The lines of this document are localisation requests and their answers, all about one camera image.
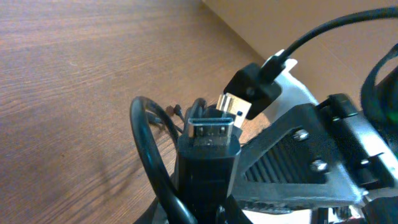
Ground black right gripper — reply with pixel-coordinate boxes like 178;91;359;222
232;93;397;223

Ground black USB cable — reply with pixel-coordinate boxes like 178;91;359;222
129;93;252;224

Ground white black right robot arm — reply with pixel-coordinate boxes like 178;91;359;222
224;49;397;223

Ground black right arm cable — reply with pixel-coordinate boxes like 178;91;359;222
279;6;398;60

